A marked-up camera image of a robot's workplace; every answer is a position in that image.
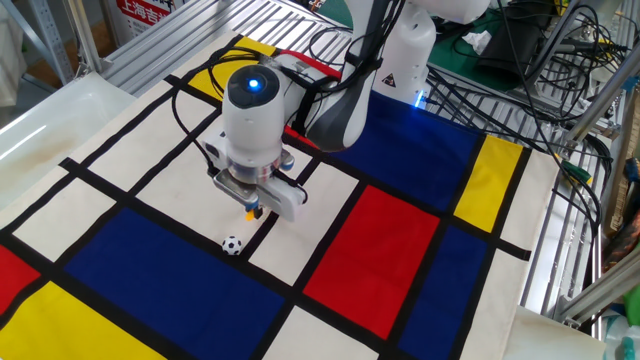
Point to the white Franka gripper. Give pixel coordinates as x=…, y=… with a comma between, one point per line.
x=285, y=200

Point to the crumpled white tissue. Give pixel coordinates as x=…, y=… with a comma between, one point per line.
x=477, y=41

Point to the Mondrian pattern colour-block cloth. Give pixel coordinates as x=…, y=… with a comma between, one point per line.
x=370, y=260

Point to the silver wrist camera blue cap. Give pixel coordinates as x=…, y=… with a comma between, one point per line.
x=235, y=190
x=287, y=161

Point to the aluminium frame beam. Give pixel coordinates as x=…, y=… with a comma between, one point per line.
x=600, y=292

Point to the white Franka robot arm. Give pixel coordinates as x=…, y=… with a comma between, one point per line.
x=250, y=130

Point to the grey perforated shelf upright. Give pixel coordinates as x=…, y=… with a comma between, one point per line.
x=52, y=45

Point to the white plastic tray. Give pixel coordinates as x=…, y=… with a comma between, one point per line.
x=50, y=130

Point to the black bag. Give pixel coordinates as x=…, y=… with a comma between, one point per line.
x=510, y=45

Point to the red-white Chinese sign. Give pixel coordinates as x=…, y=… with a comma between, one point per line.
x=145, y=12

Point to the aluminium frame post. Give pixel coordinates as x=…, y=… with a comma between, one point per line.
x=85, y=35
x=600, y=100

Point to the small black-white soccer ball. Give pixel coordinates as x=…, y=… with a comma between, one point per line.
x=232, y=245

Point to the green cutting mat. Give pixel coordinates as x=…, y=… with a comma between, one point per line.
x=450, y=65

